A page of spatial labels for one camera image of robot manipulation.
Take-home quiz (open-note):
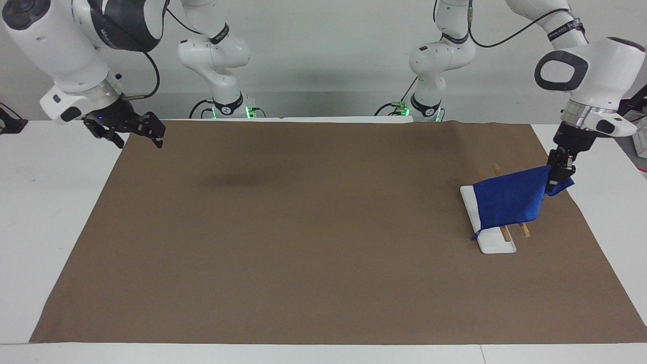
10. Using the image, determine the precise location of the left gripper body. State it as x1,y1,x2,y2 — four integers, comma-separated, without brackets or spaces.
552,123,592,155

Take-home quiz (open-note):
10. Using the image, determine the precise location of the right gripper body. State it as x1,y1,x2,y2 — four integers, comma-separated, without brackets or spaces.
82,98,140,136

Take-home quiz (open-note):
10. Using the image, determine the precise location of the white rack base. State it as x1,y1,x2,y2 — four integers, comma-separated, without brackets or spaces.
459,185,517,254

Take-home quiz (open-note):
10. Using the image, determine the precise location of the black cable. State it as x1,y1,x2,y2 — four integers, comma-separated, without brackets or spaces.
121,51,161,100
189,98,216,120
374,76,420,117
166,7,204,36
468,0,575,50

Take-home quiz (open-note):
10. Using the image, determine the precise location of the blue towel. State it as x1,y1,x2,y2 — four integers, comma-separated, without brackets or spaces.
472,165,575,241

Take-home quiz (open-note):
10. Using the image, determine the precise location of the black stand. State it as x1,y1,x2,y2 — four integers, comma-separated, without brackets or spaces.
0,103,29,135

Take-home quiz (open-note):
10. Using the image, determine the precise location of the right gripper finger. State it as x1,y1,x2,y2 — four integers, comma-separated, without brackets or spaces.
83,121,125,149
129,112,166,149

